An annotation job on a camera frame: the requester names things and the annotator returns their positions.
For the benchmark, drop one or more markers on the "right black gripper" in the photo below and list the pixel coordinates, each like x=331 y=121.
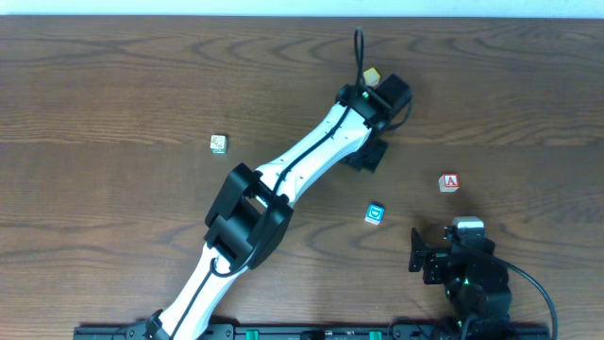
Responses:
x=432 y=263

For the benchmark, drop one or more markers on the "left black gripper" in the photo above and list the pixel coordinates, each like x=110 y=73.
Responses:
x=370 y=154

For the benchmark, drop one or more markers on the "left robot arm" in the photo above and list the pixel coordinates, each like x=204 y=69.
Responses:
x=248 y=219

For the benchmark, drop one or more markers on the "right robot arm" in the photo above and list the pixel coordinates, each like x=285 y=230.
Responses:
x=475 y=285

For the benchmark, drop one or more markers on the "blue picture wooden block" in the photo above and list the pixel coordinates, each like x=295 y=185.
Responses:
x=374 y=214

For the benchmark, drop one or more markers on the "red letter A block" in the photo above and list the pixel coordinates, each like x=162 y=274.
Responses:
x=449 y=183

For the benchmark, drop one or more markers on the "yellow top wooden block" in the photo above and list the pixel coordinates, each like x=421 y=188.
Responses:
x=371 y=77

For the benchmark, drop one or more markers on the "green picture wooden block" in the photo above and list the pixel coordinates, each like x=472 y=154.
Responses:
x=218 y=144

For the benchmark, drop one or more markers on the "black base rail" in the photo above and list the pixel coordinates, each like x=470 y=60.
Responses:
x=397 y=331

